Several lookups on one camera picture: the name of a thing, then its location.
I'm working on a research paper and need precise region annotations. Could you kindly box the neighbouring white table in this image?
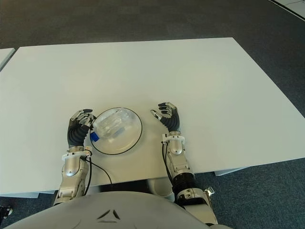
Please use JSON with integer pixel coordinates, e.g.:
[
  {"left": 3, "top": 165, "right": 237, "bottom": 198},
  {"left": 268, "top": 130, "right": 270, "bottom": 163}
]
[{"left": 0, "top": 47, "right": 15, "bottom": 70}]

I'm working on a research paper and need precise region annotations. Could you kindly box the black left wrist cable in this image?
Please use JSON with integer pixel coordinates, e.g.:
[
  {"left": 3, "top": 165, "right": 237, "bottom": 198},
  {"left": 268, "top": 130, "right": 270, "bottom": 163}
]
[{"left": 81, "top": 156, "right": 114, "bottom": 194}]

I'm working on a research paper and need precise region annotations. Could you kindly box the grey robot torso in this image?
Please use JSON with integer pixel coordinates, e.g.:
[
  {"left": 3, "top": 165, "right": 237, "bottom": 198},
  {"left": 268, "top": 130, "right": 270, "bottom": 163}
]
[{"left": 4, "top": 190, "right": 232, "bottom": 229}]

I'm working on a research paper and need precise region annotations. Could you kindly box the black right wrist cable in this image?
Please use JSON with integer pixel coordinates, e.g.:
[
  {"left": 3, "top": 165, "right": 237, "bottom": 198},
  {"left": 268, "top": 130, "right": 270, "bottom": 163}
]
[{"left": 162, "top": 142, "right": 174, "bottom": 184}]

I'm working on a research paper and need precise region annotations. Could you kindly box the white black-rimmed plate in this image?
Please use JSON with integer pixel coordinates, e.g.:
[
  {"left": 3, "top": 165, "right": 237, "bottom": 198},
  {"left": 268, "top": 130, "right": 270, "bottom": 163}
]
[{"left": 90, "top": 107, "right": 143, "bottom": 156}]

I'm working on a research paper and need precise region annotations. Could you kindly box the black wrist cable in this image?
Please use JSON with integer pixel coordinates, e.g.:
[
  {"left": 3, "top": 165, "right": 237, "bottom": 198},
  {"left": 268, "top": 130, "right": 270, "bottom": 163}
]
[
  {"left": 162, "top": 142, "right": 174, "bottom": 184},
  {"left": 81, "top": 156, "right": 114, "bottom": 194}
]

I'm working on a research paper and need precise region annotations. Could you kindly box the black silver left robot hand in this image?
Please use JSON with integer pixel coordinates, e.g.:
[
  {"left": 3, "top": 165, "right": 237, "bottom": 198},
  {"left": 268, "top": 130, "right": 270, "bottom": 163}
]
[{"left": 67, "top": 108, "right": 97, "bottom": 147}]

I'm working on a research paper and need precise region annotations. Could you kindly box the black wheeled stand base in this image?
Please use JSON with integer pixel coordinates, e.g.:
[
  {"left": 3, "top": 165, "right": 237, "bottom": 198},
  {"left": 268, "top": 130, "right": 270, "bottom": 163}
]
[{"left": 0, "top": 206, "right": 14, "bottom": 219}]

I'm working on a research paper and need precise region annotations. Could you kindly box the clear blue-capped water bottle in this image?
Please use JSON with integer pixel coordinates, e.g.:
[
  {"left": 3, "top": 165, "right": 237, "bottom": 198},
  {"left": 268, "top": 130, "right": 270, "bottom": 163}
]
[{"left": 90, "top": 108, "right": 129, "bottom": 143}]

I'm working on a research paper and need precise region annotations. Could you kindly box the white robot waist part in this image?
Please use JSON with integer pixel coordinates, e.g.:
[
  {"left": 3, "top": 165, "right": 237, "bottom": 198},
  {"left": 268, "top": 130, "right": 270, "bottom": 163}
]
[{"left": 146, "top": 177, "right": 176, "bottom": 201}]

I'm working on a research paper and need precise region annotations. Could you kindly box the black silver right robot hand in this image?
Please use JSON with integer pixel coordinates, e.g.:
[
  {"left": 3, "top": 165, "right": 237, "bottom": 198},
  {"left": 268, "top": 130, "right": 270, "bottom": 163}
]
[{"left": 150, "top": 102, "right": 182, "bottom": 132}]

